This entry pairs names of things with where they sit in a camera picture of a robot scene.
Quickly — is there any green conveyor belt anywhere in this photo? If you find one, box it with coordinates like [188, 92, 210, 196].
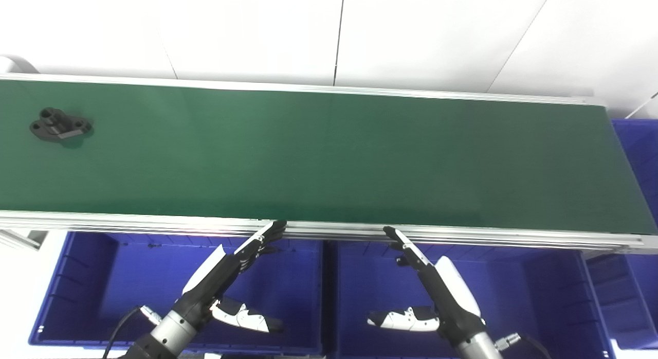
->
[0, 80, 657, 234]
[0, 73, 658, 254]

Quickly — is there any aluminium conveyor leg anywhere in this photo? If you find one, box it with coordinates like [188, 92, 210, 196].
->
[0, 229, 49, 252]

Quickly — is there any black flanged machine part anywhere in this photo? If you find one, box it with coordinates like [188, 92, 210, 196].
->
[29, 107, 94, 141]

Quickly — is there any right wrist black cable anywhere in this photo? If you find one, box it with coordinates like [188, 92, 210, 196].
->
[495, 334, 552, 359]

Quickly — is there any grey conveyor motor cover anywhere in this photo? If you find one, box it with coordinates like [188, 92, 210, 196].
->
[0, 56, 39, 75]

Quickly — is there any blue plastic bin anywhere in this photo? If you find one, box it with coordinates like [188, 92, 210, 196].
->
[28, 230, 327, 355]
[586, 118, 658, 350]
[324, 240, 615, 359]

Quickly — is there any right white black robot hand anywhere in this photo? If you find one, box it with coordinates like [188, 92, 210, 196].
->
[367, 226, 486, 348]

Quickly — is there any thin white black rod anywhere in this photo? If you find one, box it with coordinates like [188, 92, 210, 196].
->
[625, 92, 658, 119]

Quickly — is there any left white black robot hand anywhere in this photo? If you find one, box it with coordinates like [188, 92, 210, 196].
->
[176, 220, 287, 334]

